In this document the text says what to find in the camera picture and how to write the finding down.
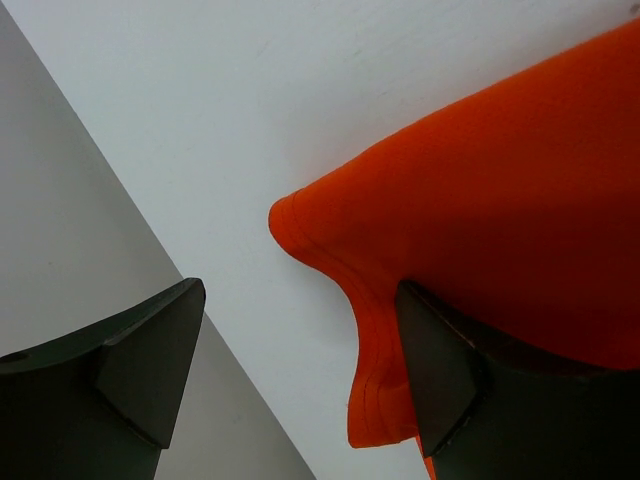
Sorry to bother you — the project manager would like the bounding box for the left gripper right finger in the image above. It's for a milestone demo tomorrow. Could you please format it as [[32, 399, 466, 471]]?
[[395, 281, 639, 480]]

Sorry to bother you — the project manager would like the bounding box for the orange t shirt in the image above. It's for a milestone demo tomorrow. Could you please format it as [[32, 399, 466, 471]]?
[[268, 20, 639, 449]]

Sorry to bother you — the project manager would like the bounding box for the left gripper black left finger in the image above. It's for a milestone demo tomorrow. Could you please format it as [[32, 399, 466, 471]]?
[[1, 278, 206, 480]]

